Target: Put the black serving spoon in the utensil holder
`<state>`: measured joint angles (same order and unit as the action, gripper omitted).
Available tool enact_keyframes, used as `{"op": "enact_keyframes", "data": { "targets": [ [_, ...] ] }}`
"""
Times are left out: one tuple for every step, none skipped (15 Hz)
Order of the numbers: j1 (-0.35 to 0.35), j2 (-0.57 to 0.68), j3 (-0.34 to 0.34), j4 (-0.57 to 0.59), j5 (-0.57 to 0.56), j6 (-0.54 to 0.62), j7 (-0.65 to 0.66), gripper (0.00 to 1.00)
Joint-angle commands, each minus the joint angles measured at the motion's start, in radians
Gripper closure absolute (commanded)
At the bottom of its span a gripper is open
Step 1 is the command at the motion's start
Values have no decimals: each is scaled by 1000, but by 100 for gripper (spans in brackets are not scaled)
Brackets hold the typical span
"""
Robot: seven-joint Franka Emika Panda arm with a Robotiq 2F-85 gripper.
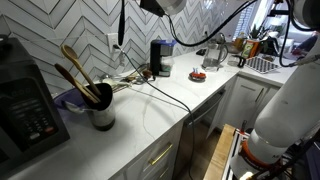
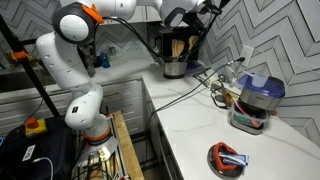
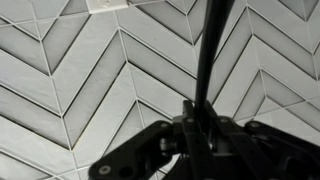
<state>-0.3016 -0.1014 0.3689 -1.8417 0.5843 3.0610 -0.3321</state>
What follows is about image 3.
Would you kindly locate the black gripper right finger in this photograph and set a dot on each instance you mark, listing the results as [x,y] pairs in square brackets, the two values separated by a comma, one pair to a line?
[283,146]

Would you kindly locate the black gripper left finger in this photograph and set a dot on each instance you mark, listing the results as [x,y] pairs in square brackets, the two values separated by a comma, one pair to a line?
[133,154]

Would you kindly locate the white wall outlet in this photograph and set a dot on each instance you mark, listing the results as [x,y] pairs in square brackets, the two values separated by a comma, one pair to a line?
[106,5]

